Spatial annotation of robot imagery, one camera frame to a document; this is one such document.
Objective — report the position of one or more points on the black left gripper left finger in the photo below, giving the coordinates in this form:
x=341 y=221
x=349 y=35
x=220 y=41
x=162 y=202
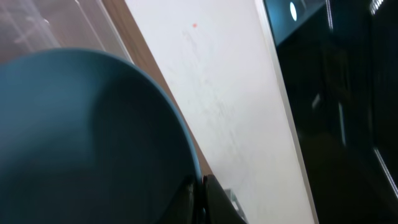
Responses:
x=181 y=209

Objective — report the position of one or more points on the clear plastic bin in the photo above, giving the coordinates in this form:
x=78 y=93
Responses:
x=33 y=25

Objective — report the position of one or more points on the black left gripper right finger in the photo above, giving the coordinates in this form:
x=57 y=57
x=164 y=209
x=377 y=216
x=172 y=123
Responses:
x=218 y=207

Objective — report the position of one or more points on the dark blue plate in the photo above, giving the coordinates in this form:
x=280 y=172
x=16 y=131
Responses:
x=87 y=137

